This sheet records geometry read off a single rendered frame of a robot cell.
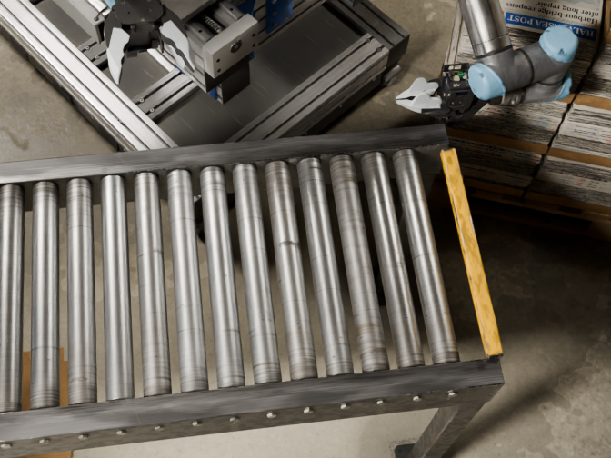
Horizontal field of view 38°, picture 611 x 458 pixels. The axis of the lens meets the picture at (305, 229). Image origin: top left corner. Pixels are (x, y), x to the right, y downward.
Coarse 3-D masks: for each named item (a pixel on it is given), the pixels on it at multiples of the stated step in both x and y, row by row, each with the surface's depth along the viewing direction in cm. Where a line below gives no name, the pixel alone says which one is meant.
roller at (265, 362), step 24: (240, 168) 173; (240, 192) 171; (240, 216) 169; (240, 240) 168; (264, 240) 168; (264, 264) 165; (264, 288) 162; (264, 312) 160; (264, 336) 158; (264, 360) 156
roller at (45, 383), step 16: (48, 192) 170; (48, 208) 168; (32, 224) 168; (48, 224) 166; (32, 240) 166; (48, 240) 165; (32, 256) 165; (48, 256) 164; (32, 272) 163; (48, 272) 162; (32, 288) 162; (48, 288) 161; (32, 304) 160; (48, 304) 159; (32, 320) 159; (48, 320) 158; (32, 336) 157; (48, 336) 157; (32, 352) 156; (48, 352) 155; (32, 368) 155; (48, 368) 154; (32, 384) 153; (48, 384) 153; (32, 400) 152; (48, 400) 152
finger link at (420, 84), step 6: (420, 78) 182; (414, 84) 183; (420, 84) 184; (426, 84) 184; (432, 84) 185; (408, 90) 185; (414, 90) 185; (420, 90) 186; (426, 90) 186; (432, 90) 186; (402, 96) 185; (408, 96) 185; (414, 96) 186; (432, 96) 186
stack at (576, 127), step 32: (512, 0) 191; (544, 0) 192; (576, 0) 192; (512, 32) 189; (576, 32) 188; (576, 64) 194; (608, 64) 193; (576, 96) 206; (608, 96) 202; (480, 128) 223; (512, 128) 220; (544, 128) 217; (576, 128) 214; (608, 128) 211; (480, 160) 237; (512, 160) 233; (544, 160) 232; (448, 192) 254; (480, 192) 249; (544, 192) 242; (576, 192) 240; (608, 192) 237; (544, 224) 258; (576, 224) 259; (608, 224) 251
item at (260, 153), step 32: (416, 128) 179; (32, 160) 172; (64, 160) 172; (96, 160) 173; (128, 160) 173; (160, 160) 173; (192, 160) 174; (224, 160) 174; (256, 160) 174; (288, 160) 175; (320, 160) 177; (32, 192) 174; (64, 192) 175; (96, 192) 177; (128, 192) 179; (160, 192) 180
